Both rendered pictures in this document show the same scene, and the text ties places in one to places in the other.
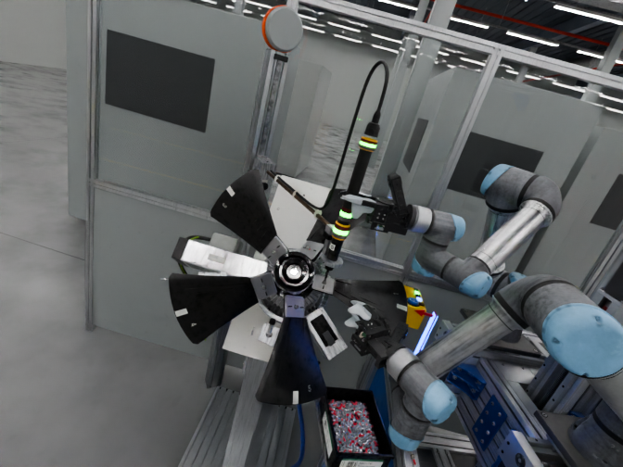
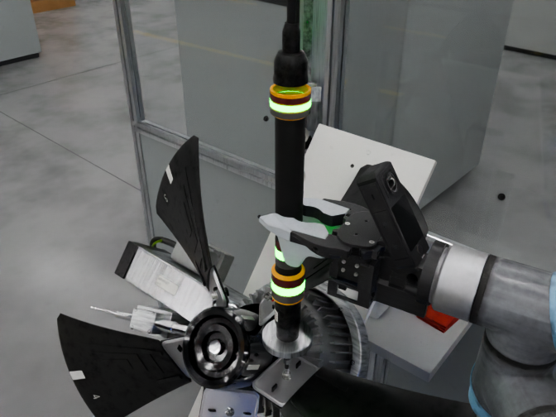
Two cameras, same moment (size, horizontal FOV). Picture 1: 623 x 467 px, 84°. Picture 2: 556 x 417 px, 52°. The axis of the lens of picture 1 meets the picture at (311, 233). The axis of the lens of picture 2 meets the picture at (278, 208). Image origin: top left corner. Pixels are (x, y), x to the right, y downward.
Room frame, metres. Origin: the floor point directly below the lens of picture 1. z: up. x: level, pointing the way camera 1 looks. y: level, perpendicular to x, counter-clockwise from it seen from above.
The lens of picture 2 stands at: (0.47, -0.42, 1.83)
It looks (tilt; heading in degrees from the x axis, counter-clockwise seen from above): 32 degrees down; 38
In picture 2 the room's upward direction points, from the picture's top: straight up
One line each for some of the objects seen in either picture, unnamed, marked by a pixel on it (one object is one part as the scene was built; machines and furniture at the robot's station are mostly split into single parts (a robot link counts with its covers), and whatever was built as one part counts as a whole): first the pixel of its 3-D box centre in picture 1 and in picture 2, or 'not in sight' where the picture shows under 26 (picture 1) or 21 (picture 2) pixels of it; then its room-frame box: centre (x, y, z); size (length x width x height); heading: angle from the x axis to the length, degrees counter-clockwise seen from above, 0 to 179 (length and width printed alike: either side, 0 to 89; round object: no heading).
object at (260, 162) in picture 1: (263, 168); (304, 107); (1.44, 0.27, 1.35); 0.10 x 0.07 x 0.08; 34
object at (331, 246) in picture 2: (375, 204); (329, 240); (0.91, -0.15, 1.47); 0.09 x 0.05 x 0.02; 108
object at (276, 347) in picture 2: (333, 246); (288, 309); (0.93, -0.07, 1.31); 0.09 x 0.07 x 0.10; 34
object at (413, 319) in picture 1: (406, 307); not in sight; (1.21, -0.44, 1.02); 0.16 x 0.10 x 0.11; 179
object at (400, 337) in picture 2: not in sight; (385, 313); (1.47, 0.03, 0.84); 0.36 x 0.24 x 0.03; 89
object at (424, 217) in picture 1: (416, 219); (457, 279); (0.96, -0.28, 1.45); 0.08 x 0.05 x 0.08; 9
